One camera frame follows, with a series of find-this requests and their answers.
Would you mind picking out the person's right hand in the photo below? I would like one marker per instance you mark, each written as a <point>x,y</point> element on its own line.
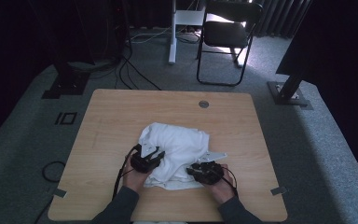
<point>223,189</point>

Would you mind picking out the white desk leg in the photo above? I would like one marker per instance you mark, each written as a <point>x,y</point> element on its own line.
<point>172,46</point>

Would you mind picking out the dark pleated curtain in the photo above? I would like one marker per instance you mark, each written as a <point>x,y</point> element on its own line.
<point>279,15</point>

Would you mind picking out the black stand with square base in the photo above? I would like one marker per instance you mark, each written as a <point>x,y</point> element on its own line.
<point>66,85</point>

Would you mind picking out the black folding chair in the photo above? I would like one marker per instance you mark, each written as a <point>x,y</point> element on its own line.
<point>225,34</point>

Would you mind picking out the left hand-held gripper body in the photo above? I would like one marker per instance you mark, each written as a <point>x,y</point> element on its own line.
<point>141,163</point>

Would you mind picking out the person's left hand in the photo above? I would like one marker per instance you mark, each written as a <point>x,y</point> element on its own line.
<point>133,180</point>

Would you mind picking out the white skirt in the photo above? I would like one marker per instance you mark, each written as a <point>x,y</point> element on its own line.
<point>177,143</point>

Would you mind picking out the grey round table grommet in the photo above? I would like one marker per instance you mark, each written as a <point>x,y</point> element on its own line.
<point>203,104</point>

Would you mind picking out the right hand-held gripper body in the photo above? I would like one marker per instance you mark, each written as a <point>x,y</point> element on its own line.
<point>209,172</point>

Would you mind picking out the grey tape piece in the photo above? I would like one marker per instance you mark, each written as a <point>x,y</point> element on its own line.
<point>60,193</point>
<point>278,190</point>

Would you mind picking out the black slanted stand with base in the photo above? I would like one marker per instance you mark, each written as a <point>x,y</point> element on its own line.
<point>287,93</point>

